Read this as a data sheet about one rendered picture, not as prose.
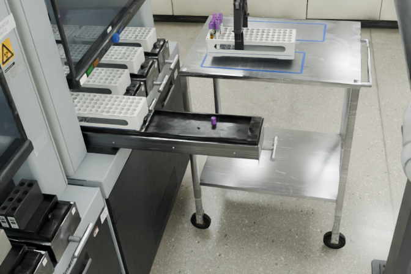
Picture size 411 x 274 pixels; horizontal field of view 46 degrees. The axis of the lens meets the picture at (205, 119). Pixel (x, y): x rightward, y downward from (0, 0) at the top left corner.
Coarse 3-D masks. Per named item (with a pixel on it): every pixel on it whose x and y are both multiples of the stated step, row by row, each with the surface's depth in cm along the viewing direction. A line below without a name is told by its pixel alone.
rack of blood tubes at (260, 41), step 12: (228, 36) 164; (252, 36) 162; (264, 36) 161; (276, 36) 160; (288, 36) 161; (228, 48) 164; (252, 48) 166; (264, 48) 166; (276, 48) 165; (288, 48) 158
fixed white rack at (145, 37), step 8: (128, 32) 181; (136, 32) 180; (144, 32) 179; (152, 32) 179; (120, 40) 177; (128, 40) 176; (136, 40) 176; (144, 40) 175; (152, 40) 179; (144, 48) 177
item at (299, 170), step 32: (320, 32) 179; (352, 32) 178; (192, 64) 167; (224, 64) 166; (256, 64) 164; (288, 64) 163; (320, 64) 161; (352, 64) 160; (352, 96) 154; (352, 128) 161; (192, 160) 188; (224, 160) 207; (256, 160) 205; (288, 160) 204; (320, 160) 203; (256, 192) 193; (288, 192) 189; (320, 192) 188
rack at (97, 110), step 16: (80, 96) 148; (96, 96) 147; (112, 96) 146; (128, 96) 145; (80, 112) 140; (96, 112) 142; (112, 112) 140; (128, 112) 139; (144, 112) 143; (128, 128) 140
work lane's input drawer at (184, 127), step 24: (144, 120) 142; (168, 120) 145; (192, 120) 144; (240, 120) 142; (96, 144) 144; (120, 144) 142; (144, 144) 140; (168, 144) 138; (192, 144) 136; (216, 144) 134; (240, 144) 133
